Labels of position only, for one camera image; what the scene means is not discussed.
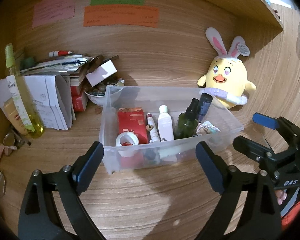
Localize dark green spray bottle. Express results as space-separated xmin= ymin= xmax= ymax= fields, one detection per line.
xmin=174 ymin=98 xmax=200 ymax=140

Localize orange sticky note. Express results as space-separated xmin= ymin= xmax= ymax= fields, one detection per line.
xmin=83 ymin=5 xmax=160 ymax=27

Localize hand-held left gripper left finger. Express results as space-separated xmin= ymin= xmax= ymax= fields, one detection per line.
xmin=18 ymin=141 xmax=108 ymax=240

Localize pink sticky note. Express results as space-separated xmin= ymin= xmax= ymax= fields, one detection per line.
xmin=32 ymin=0 xmax=76 ymax=28

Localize pink paw toy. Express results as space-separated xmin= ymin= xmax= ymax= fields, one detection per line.
xmin=276 ymin=189 xmax=288 ymax=205

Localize small white box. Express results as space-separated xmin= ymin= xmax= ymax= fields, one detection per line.
xmin=85 ymin=60 xmax=116 ymax=85

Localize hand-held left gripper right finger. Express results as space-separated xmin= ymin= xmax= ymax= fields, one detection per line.
xmin=195 ymin=141 xmax=283 ymax=240

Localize red boxes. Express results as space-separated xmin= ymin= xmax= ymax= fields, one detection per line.
xmin=70 ymin=76 xmax=89 ymax=112

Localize green sticky note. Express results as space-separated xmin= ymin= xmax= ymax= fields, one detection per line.
xmin=90 ymin=0 xmax=145 ymax=6

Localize ceramic bowl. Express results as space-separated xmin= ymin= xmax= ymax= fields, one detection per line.
xmin=84 ymin=80 xmax=123 ymax=105

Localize red and white pen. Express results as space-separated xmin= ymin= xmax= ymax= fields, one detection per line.
xmin=49 ymin=50 xmax=76 ymax=57

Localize white folded paper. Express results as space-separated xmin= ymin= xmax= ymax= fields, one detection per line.
xmin=0 ymin=74 xmax=76 ymax=131

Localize yellow-green spray bottle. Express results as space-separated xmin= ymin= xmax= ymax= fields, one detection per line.
xmin=5 ymin=44 xmax=44 ymax=138

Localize yellow chick plush toy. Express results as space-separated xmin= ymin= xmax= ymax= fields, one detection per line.
xmin=197 ymin=27 xmax=257 ymax=110

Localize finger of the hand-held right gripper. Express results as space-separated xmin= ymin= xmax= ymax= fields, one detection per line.
xmin=253 ymin=113 xmax=300 ymax=143
xmin=232 ymin=135 xmax=276 ymax=167

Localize red box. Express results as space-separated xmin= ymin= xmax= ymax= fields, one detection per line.
xmin=118 ymin=107 xmax=148 ymax=168

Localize white tape roll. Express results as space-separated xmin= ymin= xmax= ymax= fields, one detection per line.
xmin=115 ymin=132 xmax=139 ymax=147

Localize white pink bottle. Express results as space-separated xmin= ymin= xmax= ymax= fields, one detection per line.
xmin=157 ymin=104 xmax=175 ymax=141

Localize yellow cream tube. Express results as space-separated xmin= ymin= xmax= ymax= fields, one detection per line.
xmin=3 ymin=97 xmax=29 ymax=135

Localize stack of papers and booklets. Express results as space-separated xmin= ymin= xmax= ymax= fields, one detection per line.
xmin=20 ymin=54 xmax=120 ymax=80

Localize clear plastic storage box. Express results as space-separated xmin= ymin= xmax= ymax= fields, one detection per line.
xmin=98 ymin=85 xmax=244 ymax=175

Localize metal frame glasses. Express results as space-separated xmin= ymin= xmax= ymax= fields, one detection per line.
xmin=3 ymin=127 xmax=32 ymax=151

